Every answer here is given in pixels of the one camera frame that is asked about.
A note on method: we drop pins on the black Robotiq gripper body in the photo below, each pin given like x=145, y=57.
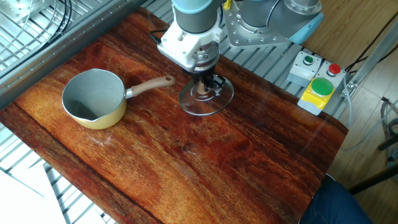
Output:
x=202, y=74

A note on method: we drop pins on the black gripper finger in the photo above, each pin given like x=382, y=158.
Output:
x=214, y=85
x=197, y=83

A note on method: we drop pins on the glass lid with brown knob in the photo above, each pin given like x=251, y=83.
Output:
x=202, y=105

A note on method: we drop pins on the silver force torque sensor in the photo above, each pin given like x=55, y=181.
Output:
x=206, y=57

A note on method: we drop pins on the wood-grain table mat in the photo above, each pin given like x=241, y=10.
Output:
x=186, y=155

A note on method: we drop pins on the yellow plastic clip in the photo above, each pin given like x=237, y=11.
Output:
x=227, y=4

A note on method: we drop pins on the grey box with green button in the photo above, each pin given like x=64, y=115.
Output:
x=303, y=70

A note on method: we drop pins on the yellow box with green pushbutton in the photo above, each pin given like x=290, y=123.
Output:
x=321, y=87

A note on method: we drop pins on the grey box with red button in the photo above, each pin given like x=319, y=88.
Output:
x=334, y=70

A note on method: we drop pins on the blue trouser leg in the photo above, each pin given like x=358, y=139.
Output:
x=332, y=205

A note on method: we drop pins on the dark chair leg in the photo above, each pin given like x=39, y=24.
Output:
x=376, y=179
x=388, y=143

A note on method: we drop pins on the perforated aluminium plate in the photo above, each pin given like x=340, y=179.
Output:
x=18, y=9

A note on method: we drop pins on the white paper sheet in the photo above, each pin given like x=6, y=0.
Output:
x=21, y=202

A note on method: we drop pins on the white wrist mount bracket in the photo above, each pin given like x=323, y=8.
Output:
x=183, y=40

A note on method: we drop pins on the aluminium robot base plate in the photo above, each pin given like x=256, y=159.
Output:
x=236, y=28

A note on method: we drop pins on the aluminium frame bar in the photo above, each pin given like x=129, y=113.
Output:
x=370, y=59

